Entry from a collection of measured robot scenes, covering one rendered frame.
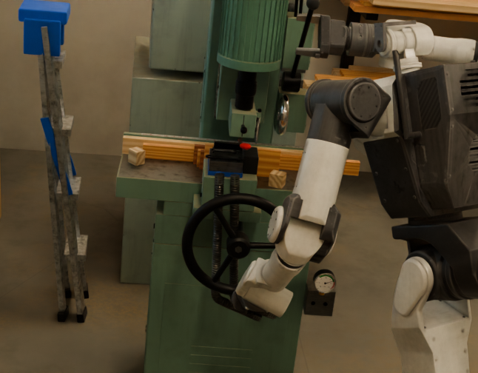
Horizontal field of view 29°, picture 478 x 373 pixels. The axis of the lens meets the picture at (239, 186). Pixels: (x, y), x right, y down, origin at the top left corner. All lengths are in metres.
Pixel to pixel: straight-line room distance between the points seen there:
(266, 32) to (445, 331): 0.91
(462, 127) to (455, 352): 0.53
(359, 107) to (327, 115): 0.07
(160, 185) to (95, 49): 2.54
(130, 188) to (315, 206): 0.79
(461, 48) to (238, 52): 0.58
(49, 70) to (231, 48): 0.90
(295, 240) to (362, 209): 2.93
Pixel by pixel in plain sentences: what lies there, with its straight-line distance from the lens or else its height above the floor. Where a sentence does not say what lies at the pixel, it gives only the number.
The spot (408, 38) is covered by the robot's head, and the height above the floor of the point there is 1.42.
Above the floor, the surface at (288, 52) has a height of 1.20.
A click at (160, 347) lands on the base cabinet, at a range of 2.74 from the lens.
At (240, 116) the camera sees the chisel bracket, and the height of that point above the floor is 1.06.
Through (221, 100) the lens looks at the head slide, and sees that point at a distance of 2.69.
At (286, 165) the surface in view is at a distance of 2.66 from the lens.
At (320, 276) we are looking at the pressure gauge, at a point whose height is 0.68.
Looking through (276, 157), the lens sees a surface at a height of 0.96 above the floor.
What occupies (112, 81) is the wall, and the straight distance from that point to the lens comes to 5.03.
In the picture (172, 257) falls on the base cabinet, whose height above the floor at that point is 0.67.
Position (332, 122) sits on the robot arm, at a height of 1.28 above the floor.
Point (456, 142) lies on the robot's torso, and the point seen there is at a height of 1.28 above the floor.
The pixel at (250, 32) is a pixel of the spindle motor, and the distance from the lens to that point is 2.47.
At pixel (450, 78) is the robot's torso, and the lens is 1.88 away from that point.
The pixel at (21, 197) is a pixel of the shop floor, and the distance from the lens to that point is 4.59.
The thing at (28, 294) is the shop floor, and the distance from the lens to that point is 3.75.
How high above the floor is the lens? 1.85
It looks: 22 degrees down
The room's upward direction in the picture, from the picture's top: 6 degrees clockwise
